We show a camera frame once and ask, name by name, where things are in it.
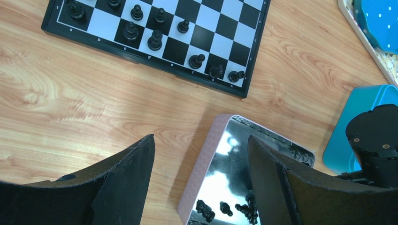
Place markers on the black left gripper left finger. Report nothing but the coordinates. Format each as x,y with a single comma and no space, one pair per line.
109,192

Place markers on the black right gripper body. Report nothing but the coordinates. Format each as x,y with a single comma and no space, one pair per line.
373,137

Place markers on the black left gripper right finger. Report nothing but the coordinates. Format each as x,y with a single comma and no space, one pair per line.
288,192

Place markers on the silver metal tray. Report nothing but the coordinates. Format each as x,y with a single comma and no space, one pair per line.
221,172

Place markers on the black chess piece on board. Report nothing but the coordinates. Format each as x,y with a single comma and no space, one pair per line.
216,72
196,61

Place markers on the black pawn on board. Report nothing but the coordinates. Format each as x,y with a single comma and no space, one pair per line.
113,3
160,16
136,13

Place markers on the blue plastic bin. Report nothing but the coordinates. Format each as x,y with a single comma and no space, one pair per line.
338,155

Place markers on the floral rectangular tray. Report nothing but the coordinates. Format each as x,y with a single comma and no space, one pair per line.
387,63

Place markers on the light blue dotted plate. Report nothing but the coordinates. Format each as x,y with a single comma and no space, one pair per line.
378,20

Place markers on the black and white chessboard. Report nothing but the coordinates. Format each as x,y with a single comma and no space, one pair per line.
211,42

